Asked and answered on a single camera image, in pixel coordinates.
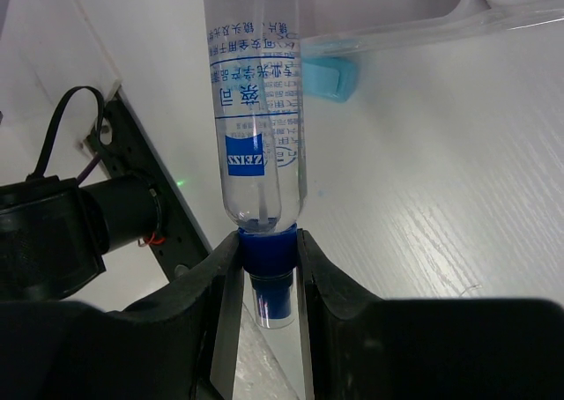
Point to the white compartment organizer box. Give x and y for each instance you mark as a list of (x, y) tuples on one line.
[(323, 21)]

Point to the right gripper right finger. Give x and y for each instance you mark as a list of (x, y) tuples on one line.
[(355, 345)]

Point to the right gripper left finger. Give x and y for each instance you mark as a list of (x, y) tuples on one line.
[(177, 343)]

